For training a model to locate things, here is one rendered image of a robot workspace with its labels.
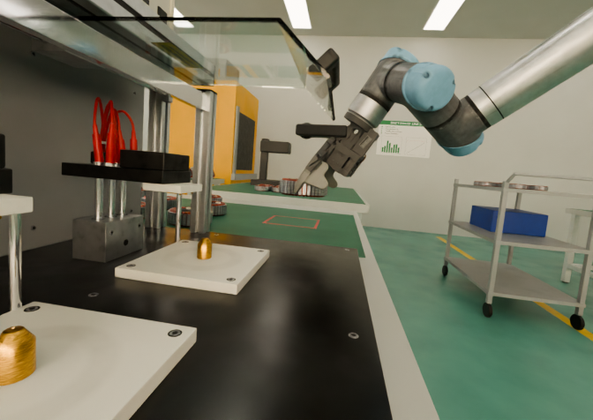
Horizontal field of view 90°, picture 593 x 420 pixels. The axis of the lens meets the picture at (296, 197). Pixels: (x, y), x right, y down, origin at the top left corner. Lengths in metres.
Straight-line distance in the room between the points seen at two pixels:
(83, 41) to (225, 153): 3.54
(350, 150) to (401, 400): 0.47
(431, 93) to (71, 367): 0.54
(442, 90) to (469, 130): 0.12
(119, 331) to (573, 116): 6.60
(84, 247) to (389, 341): 0.40
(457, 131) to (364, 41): 5.34
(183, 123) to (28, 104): 3.67
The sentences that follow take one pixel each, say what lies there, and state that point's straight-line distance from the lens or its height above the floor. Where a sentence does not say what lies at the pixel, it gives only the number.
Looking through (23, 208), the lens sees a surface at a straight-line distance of 0.26.
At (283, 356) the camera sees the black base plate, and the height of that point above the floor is 0.77.
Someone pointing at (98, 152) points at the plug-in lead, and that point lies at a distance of 0.49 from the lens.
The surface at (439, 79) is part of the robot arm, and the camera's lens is 0.56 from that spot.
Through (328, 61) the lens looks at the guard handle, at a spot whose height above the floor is 1.05.
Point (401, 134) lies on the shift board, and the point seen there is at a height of 1.67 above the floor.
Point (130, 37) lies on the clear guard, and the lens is 0.47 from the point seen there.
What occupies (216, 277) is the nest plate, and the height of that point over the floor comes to 0.78.
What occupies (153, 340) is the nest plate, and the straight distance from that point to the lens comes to 0.26.
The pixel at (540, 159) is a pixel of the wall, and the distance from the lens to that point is 6.35.
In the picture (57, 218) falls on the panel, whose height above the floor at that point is 0.81.
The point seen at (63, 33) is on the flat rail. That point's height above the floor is 1.02.
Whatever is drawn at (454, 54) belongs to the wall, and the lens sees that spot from 6.09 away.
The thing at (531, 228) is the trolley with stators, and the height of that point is 0.61.
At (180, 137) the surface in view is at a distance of 4.18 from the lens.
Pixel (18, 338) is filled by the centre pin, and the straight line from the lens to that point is 0.24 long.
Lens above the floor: 0.91
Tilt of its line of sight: 5 degrees down
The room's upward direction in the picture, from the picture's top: 5 degrees clockwise
